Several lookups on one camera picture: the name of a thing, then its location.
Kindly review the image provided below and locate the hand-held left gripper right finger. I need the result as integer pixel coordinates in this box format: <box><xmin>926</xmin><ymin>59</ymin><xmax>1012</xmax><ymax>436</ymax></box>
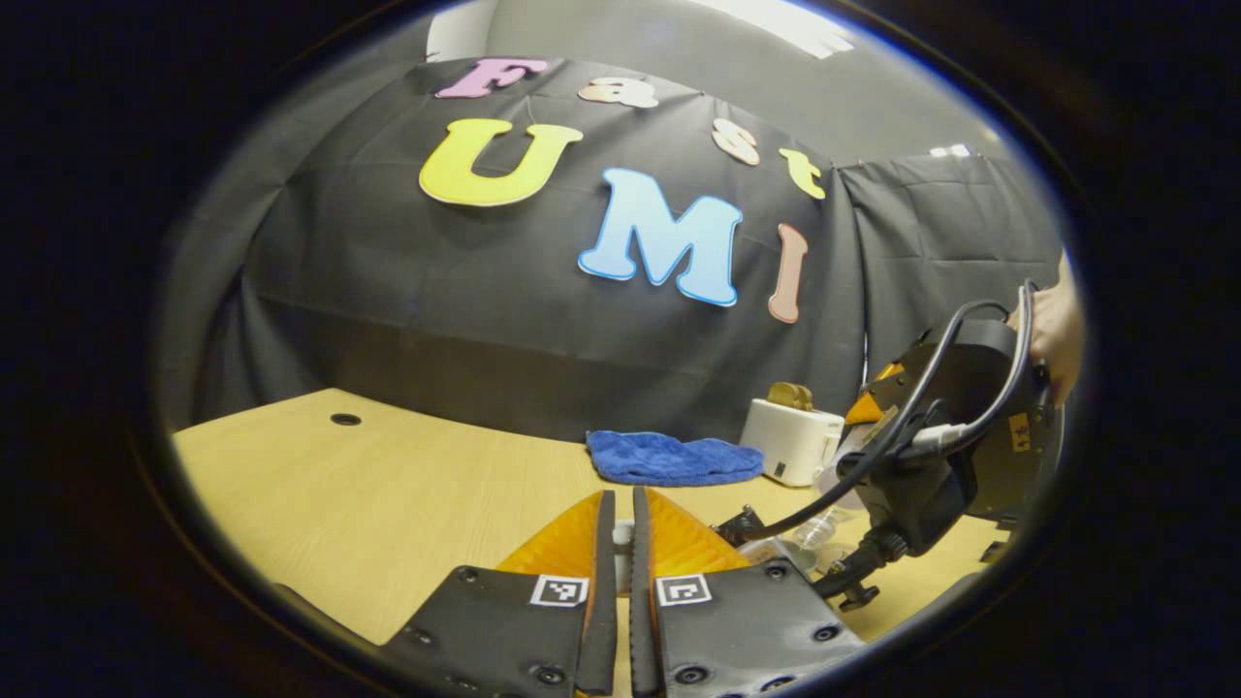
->
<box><xmin>630</xmin><ymin>487</ymin><xmax>866</xmax><ymax>697</ymax></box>

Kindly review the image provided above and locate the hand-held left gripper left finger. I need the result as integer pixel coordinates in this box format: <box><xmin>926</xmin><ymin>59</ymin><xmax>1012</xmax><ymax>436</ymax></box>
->
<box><xmin>383</xmin><ymin>490</ymin><xmax>620</xmax><ymax>697</ymax></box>

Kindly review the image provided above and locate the white toaster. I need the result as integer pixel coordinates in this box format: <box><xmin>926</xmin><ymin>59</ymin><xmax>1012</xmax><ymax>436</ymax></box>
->
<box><xmin>741</xmin><ymin>397</ymin><xmax>845</xmax><ymax>489</ymax></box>

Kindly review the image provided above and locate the blue towel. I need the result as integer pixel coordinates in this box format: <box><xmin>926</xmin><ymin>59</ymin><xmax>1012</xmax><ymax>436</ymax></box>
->
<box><xmin>587</xmin><ymin>430</ymin><xmax>766</xmax><ymax>489</ymax></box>

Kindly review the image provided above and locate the black backdrop cloth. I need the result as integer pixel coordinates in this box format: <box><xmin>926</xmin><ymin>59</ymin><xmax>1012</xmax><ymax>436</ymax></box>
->
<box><xmin>160</xmin><ymin>56</ymin><xmax>1067</xmax><ymax>449</ymax></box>

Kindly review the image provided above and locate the ceiling light panel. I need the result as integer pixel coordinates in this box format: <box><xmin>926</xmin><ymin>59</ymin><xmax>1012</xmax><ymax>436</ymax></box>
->
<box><xmin>693</xmin><ymin>0</ymin><xmax>856</xmax><ymax>61</ymax></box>

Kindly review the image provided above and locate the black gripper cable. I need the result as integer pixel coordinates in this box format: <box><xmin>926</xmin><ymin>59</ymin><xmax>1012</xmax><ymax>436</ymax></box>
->
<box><xmin>716</xmin><ymin>300</ymin><xmax>1015</xmax><ymax>546</ymax></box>

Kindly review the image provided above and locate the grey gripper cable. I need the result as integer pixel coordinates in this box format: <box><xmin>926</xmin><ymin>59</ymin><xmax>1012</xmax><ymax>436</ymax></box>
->
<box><xmin>907</xmin><ymin>280</ymin><xmax>1041</xmax><ymax>453</ymax></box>

